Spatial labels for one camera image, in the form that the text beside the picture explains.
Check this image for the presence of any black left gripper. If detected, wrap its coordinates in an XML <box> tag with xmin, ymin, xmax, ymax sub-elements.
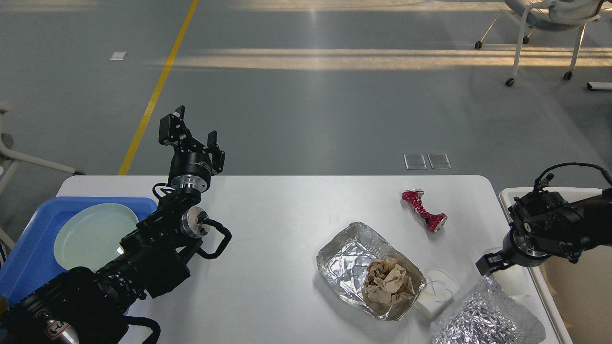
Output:
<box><xmin>159</xmin><ymin>106</ymin><xmax>226</xmax><ymax>193</ymax></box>

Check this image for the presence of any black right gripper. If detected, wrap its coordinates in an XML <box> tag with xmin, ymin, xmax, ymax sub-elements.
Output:
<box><xmin>476</xmin><ymin>228</ymin><xmax>551</xmax><ymax>276</ymax></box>

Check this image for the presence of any white paper cup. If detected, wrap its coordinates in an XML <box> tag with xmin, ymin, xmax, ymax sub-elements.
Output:
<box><xmin>413</xmin><ymin>268</ymin><xmax>461</xmax><ymax>320</ymax></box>
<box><xmin>490</xmin><ymin>265</ymin><xmax>531</xmax><ymax>301</ymax></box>

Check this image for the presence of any mint green plate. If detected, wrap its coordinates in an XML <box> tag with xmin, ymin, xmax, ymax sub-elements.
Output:
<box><xmin>53</xmin><ymin>203</ymin><xmax>138</xmax><ymax>271</ymax></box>

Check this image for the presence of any aluminium foil tray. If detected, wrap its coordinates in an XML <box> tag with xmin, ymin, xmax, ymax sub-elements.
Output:
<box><xmin>316</xmin><ymin>222</ymin><xmax>426</xmax><ymax>322</ymax></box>

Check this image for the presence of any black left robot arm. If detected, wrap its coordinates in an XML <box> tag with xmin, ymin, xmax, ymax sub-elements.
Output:
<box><xmin>1</xmin><ymin>105</ymin><xmax>232</xmax><ymax>344</ymax></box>

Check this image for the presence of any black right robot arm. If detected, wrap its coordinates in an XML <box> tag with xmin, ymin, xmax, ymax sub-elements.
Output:
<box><xmin>476</xmin><ymin>163</ymin><xmax>612</xmax><ymax>276</ymax></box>

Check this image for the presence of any crumpled foil tray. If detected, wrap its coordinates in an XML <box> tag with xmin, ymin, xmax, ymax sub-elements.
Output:
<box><xmin>430</xmin><ymin>276</ymin><xmax>546</xmax><ymax>344</ymax></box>

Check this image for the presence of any red shiny wrapper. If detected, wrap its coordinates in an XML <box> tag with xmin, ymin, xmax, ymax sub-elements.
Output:
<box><xmin>401</xmin><ymin>189</ymin><xmax>448</xmax><ymax>233</ymax></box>

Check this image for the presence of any white plastic bin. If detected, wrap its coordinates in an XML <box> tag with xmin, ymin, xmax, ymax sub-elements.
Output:
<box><xmin>499</xmin><ymin>187</ymin><xmax>612</xmax><ymax>344</ymax></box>

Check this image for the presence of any crumpled brown paper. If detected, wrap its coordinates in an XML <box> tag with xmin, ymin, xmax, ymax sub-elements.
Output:
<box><xmin>363</xmin><ymin>257</ymin><xmax>416</xmax><ymax>307</ymax></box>

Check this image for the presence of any right clear floor plate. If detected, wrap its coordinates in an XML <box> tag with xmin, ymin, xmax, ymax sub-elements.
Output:
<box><xmin>427</xmin><ymin>154</ymin><xmax>452</xmax><ymax>170</ymax></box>

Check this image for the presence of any clear floor plate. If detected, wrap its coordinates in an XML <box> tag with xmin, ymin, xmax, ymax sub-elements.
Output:
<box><xmin>427</xmin><ymin>154</ymin><xmax>452</xmax><ymax>170</ymax></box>
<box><xmin>404</xmin><ymin>154</ymin><xmax>427</xmax><ymax>171</ymax></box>

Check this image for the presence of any white floor tag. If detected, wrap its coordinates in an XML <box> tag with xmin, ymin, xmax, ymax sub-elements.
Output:
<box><xmin>109</xmin><ymin>52</ymin><xmax>127</xmax><ymax>61</ymax></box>

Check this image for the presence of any left clear floor plate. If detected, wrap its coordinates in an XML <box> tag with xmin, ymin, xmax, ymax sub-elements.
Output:
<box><xmin>404</xmin><ymin>154</ymin><xmax>427</xmax><ymax>171</ymax></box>

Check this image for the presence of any white chair base left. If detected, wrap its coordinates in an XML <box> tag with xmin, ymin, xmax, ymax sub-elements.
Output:
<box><xmin>0</xmin><ymin>103</ymin><xmax>86</xmax><ymax>193</ymax></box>

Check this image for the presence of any blue plastic tray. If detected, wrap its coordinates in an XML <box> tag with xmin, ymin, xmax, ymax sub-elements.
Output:
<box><xmin>0</xmin><ymin>197</ymin><xmax>157</xmax><ymax>305</ymax></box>

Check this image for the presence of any white bar on floor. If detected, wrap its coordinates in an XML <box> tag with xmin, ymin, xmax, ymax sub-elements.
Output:
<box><xmin>587</xmin><ymin>81</ymin><xmax>612</xmax><ymax>91</ymax></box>

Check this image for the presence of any white rolling chair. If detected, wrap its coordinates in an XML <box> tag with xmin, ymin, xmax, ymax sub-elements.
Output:
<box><xmin>474</xmin><ymin>0</ymin><xmax>605</xmax><ymax>87</ymax></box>

